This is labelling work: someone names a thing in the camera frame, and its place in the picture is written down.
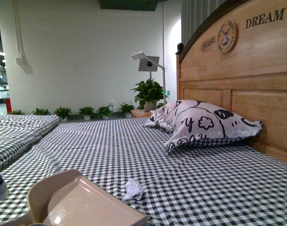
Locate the black white cartoon pillow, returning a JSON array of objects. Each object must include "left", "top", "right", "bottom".
[{"left": 144, "top": 100, "right": 263, "bottom": 152}]

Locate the folded checkered quilt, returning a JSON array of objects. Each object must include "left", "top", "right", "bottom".
[{"left": 0, "top": 115, "right": 59, "bottom": 169}]

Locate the small potted plant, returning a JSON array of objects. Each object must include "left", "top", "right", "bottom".
[
  {"left": 54, "top": 107, "right": 72, "bottom": 121},
  {"left": 79, "top": 106, "right": 94, "bottom": 120},
  {"left": 120, "top": 102, "right": 135, "bottom": 118},
  {"left": 97, "top": 106, "right": 112, "bottom": 119},
  {"left": 32, "top": 108, "right": 50, "bottom": 115},
  {"left": 10, "top": 110, "right": 25, "bottom": 115}
]

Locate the far wooden nightstand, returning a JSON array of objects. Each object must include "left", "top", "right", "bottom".
[{"left": 131, "top": 109, "right": 152, "bottom": 118}]

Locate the black white checkered bedsheet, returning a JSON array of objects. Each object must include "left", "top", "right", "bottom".
[{"left": 0, "top": 119, "right": 287, "bottom": 226}]

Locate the beige plastic dustpan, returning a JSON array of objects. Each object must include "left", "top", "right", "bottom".
[{"left": 5, "top": 169, "right": 150, "bottom": 226}]

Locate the crumpled white paper trash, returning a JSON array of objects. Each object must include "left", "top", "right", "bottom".
[{"left": 122, "top": 178, "right": 144, "bottom": 201}]

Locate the large potted green plant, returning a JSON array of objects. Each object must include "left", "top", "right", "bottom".
[{"left": 131, "top": 79, "right": 167, "bottom": 112}]

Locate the white desk lamp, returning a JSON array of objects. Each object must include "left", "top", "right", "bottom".
[{"left": 131, "top": 51, "right": 168, "bottom": 105}]

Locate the grey tablet on stand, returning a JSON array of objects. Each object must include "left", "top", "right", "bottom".
[{"left": 138, "top": 56, "right": 159, "bottom": 72}]

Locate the wooden bed headboard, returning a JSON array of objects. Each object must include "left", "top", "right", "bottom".
[{"left": 176, "top": 0, "right": 287, "bottom": 163}]

